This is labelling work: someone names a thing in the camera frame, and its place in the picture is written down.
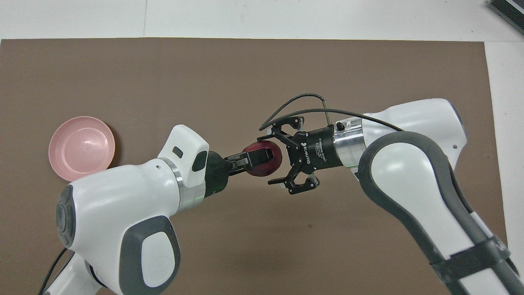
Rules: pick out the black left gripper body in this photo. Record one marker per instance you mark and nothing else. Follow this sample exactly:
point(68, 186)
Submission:
point(215, 172)

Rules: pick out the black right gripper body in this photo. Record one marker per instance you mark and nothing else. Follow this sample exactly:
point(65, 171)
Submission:
point(319, 147)

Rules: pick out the dark red apple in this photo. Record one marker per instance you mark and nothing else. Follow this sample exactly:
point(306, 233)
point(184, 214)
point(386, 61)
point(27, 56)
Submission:
point(268, 169)

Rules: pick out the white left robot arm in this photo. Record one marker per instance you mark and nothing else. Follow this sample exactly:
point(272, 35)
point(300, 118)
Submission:
point(118, 200)

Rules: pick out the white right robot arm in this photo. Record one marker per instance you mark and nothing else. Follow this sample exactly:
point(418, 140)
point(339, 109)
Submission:
point(413, 180)

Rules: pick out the pink plate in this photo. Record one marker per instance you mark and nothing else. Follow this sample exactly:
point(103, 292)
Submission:
point(80, 147)

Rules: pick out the brown table mat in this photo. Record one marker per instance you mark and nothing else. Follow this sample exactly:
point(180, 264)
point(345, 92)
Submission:
point(245, 73)

